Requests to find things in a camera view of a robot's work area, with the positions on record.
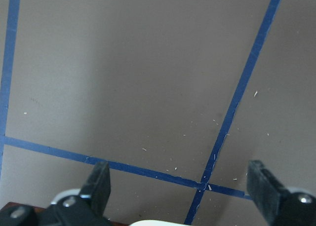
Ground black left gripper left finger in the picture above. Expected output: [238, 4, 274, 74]
[79, 161, 111, 216]

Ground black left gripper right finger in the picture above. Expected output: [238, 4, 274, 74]
[246, 160, 316, 226]

